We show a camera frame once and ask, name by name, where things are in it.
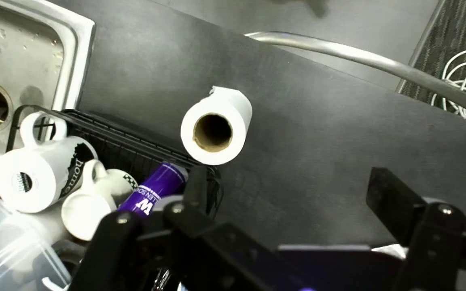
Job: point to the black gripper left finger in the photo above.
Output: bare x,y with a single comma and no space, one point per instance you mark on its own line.
189,252

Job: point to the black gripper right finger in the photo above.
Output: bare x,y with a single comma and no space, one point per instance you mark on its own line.
437,247

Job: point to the purple spray bottle white top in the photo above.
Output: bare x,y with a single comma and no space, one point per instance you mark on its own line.
154,187

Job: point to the plain white mug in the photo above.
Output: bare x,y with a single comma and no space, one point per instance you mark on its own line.
89,207

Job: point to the tall white paper towel roll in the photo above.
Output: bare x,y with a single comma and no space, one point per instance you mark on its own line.
217,102

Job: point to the white mug with black print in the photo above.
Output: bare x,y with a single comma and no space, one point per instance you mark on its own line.
44,171

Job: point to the clear plastic container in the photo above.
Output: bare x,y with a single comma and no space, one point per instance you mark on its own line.
11,247

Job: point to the stainless steel dishwasher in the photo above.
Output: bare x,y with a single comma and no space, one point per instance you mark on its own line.
298,39

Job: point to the stainless steel sink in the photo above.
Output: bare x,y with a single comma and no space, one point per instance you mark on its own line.
23,53

